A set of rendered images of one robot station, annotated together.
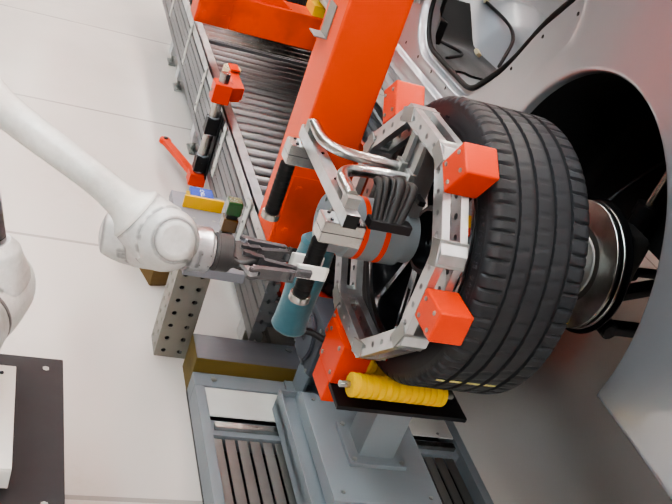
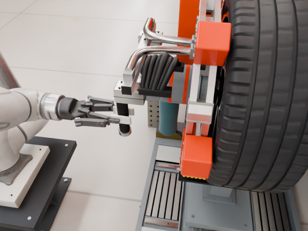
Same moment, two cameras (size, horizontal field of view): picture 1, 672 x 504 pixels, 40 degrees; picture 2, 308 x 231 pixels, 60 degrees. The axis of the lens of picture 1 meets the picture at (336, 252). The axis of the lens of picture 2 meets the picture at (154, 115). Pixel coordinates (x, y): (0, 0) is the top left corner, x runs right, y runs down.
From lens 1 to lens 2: 1.24 m
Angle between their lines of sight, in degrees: 32
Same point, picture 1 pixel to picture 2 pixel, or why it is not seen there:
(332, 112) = (190, 10)
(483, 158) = (215, 33)
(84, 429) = (106, 161)
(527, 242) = (261, 102)
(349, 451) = (204, 191)
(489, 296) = (228, 145)
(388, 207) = (151, 78)
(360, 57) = not seen: outside the picture
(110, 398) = (122, 147)
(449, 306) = (194, 151)
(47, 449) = (46, 187)
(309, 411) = not seen: hidden behind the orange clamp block
